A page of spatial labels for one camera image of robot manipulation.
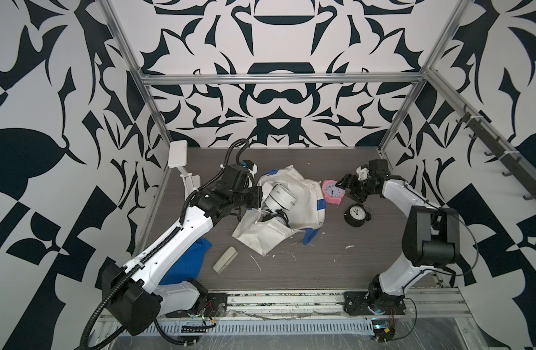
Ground black alarm clock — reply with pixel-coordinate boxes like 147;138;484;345
344;204;372;228

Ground pink alarm clock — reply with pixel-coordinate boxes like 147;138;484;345
322;180;345;205

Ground white canvas bag blue handles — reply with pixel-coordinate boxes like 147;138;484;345
232;165;326;256

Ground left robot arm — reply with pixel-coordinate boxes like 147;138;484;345
102;160;263;335

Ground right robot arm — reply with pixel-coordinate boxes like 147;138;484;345
336;159;460;304

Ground white alarm clock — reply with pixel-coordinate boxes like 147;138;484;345
264;184;296;212

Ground beige rectangular block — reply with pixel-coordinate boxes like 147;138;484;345
212;246;238;274

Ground blue cloth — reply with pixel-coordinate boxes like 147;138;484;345
159;239;212;285

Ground black hook rack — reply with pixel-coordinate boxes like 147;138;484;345
457;104;536;202

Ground small green circuit board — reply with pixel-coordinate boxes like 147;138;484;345
371;319;396;343

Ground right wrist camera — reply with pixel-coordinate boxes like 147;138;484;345
355;166;369;182

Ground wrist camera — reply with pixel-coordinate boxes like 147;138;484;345
242;160;258;187
355;166;369;182

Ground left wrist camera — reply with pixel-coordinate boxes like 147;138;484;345
242;160;258;187

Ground white box on bracket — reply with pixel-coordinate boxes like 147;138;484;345
167;140;188;169

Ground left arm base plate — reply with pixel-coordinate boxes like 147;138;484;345
166;293;228;318

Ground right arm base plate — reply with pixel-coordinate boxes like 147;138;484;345
343;291;406;316

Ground white slotted cable duct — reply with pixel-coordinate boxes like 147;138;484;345
112;318;376;337

